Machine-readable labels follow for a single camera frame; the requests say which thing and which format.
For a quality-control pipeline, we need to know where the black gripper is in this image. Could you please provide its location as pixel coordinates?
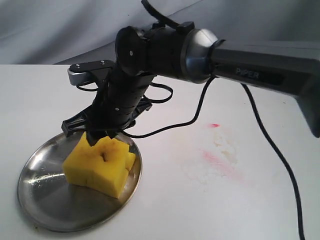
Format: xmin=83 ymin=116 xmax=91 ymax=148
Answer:
xmin=61 ymin=67 xmax=152 ymax=147

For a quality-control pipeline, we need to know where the yellow sponge block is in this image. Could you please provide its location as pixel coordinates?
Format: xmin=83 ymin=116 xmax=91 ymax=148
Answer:
xmin=62 ymin=133 xmax=136 ymax=199

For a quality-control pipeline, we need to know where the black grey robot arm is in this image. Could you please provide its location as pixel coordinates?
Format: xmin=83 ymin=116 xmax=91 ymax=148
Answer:
xmin=61 ymin=26 xmax=320 ymax=145

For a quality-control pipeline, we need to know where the round stainless steel plate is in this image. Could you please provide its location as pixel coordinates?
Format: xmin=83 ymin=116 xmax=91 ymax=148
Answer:
xmin=17 ymin=132 xmax=143 ymax=233

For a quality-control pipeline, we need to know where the grey fabric backdrop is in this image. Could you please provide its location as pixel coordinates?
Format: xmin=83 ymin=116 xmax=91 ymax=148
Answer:
xmin=0 ymin=0 xmax=320 ymax=64

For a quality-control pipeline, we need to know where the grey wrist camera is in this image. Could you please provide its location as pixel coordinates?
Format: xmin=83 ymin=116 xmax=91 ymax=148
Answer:
xmin=67 ymin=60 xmax=116 ymax=87

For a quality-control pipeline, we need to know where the black cable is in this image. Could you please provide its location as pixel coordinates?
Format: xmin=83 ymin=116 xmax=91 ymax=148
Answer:
xmin=74 ymin=74 xmax=307 ymax=240

